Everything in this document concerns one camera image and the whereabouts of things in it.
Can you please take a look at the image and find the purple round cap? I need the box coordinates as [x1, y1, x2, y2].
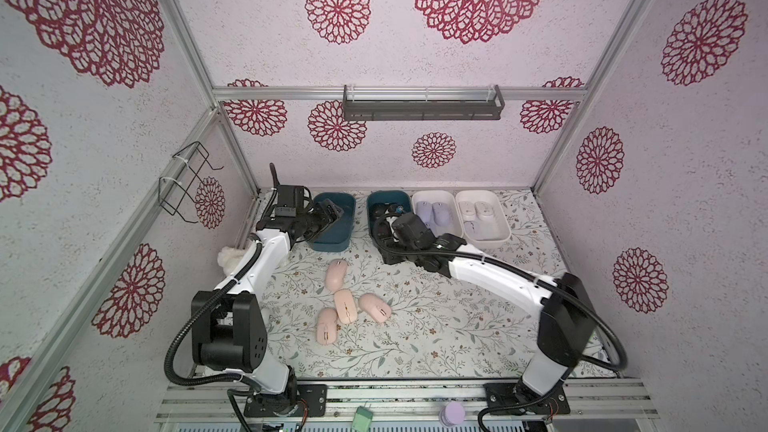
[438, 401, 466, 427]

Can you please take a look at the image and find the teal storage box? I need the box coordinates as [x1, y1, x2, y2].
[366, 190, 412, 246]
[310, 192, 356, 253]

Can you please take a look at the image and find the right white storage box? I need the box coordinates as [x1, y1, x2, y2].
[455, 190, 511, 250]

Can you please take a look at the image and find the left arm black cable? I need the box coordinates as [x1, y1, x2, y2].
[163, 242, 265, 432]

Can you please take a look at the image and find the pink mouse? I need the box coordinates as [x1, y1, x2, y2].
[316, 308, 338, 345]
[325, 259, 348, 293]
[333, 289, 358, 325]
[358, 293, 392, 323]

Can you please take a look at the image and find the white plush dog toy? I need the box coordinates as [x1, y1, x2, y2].
[217, 246, 246, 276]

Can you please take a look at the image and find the pink mouse right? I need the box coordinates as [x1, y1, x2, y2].
[358, 293, 392, 323]

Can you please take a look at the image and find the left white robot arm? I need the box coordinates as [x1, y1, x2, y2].
[191, 199, 344, 395]

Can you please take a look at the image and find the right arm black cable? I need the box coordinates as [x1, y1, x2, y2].
[371, 215, 629, 432]

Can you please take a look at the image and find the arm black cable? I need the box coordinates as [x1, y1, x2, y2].
[163, 242, 265, 432]
[371, 215, 629, 432]

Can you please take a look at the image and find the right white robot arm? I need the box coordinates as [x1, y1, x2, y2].
[380, 234, 599, 402]

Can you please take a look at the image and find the floral table mat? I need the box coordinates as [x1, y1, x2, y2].
[260, 190, 538, 378]

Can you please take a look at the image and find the green connector block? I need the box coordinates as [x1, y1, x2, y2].
[351, 407, 374, 432]

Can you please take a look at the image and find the pink mouse middle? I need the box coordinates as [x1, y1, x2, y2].
[333, 289, 358, 325]

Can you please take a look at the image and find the black wire wall rack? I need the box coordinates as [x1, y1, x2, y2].
[156, 141, 226, 228]

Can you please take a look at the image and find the white storage box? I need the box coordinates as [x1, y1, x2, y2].
[411, 190, 464, 237]
[455, 190, 511, 250]

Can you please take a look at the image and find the left white storage box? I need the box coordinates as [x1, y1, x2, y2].
[411, 190, 464, 237]

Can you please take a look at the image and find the white mouse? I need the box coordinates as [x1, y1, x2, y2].
[475, 201, 495, 221]
[458, 201, 477, 222]
[464, 221, 484, 241]

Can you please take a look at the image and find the pink mouse bottom left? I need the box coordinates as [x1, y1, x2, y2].
[316, 308, 338, 345]

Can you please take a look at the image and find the black mouse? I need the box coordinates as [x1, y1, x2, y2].
[371, 204, 388, 221]

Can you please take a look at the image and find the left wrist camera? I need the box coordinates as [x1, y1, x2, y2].
[273, 185, 313, 218]

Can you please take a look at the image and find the large purple mouse bottom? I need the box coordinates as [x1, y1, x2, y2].
[432, 202, 453, 228]

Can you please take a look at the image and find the pink mouse top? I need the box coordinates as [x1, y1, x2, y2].
[325, 259, 348, 293]

